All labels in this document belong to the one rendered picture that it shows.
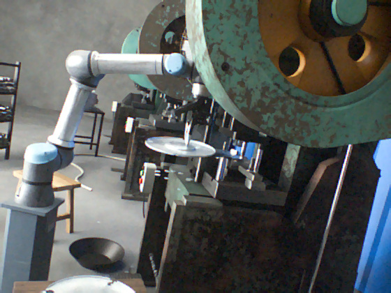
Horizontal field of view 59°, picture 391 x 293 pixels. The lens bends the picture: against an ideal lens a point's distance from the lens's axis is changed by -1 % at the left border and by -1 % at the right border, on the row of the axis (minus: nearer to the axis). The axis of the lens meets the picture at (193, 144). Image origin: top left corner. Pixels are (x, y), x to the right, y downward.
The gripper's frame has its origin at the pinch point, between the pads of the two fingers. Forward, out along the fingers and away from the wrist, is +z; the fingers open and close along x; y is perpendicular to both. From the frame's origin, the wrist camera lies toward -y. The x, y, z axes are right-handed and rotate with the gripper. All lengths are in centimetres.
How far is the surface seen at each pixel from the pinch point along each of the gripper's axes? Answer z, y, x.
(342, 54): -42, 35, -40
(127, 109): 17, 0, 325
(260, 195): 12.7, 27.4, -22.2
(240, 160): 3.1, 22.7, -7.3
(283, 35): -43, 13, -40
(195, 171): 11.4, 5.9, -3.0
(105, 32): -109, -48, 659
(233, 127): -10.2, 16.3, -7.4
